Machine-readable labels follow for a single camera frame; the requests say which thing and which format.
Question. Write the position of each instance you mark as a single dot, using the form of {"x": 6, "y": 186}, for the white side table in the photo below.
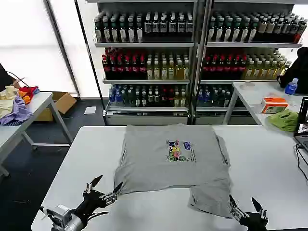
{"x": 255, "y": 93}

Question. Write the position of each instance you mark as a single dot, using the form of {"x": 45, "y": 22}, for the black laptop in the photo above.
{"x": 303, "y": 120}

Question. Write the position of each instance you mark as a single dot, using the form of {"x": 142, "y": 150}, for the grey window frame post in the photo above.
{"x": 61, "y": 45}

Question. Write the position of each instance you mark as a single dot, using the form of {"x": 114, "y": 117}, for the thin black pole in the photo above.
{"x": 90, "y": 62}

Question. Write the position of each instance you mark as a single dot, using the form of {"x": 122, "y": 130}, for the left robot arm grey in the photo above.
{"x": 69, "y": 222}

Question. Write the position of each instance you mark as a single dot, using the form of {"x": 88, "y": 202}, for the bottle shelf unit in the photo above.
{"x": 240, "y": 60}
{"x": 149, "y": 60}

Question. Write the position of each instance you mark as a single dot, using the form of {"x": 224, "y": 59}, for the grey side table with clothes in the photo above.
{"x": 36, "y": 106}

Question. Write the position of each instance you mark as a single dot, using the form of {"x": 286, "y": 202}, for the black object beside clothes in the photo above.
{"x": 6, "y": 77}

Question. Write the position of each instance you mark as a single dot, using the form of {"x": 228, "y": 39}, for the green cloth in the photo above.
{"x": 285, "y": 120}

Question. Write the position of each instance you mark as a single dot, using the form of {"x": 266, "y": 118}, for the brown cardboard box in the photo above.
{"x": 61, "y": 102}

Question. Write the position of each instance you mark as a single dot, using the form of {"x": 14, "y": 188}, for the white paper sheet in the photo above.
{"x": 90, "y": 110}

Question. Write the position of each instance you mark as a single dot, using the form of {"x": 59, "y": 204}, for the cream cloth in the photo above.
{"x": 6, "y": 99}

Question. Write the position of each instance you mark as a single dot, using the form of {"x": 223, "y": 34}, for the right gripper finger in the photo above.
{"x": 261, "y": 211}
{"x": 236, "y": 210}

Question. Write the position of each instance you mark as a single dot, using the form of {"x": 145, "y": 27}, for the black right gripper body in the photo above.
{"x": 253, "y": 222}

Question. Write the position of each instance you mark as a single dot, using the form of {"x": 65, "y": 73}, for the orange tissue pack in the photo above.
{"x": 274, "y": 106}

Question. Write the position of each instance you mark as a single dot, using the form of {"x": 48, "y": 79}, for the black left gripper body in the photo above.
{"x": 92, "y": 203}

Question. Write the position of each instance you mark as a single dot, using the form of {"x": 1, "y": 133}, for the grey printed T-shirt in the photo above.
{"x": 154, "y": 168}

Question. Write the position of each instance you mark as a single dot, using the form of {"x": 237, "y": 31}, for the red orange cloth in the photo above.
{"x": 29, "y": 92}

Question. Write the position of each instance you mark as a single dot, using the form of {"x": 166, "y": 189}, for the blue water bottle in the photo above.
{"x": 291, "y": 87}

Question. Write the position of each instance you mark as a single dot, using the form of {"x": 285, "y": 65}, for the purple cloth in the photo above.
{"x": 18, "y": 111}

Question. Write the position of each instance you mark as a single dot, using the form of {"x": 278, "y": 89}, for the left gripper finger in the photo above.
{"x": 91, "y": 185}
{"x": 111, "y": 196}

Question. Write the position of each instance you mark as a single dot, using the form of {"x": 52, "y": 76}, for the black bag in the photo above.
{"x": 298, "y": 69}

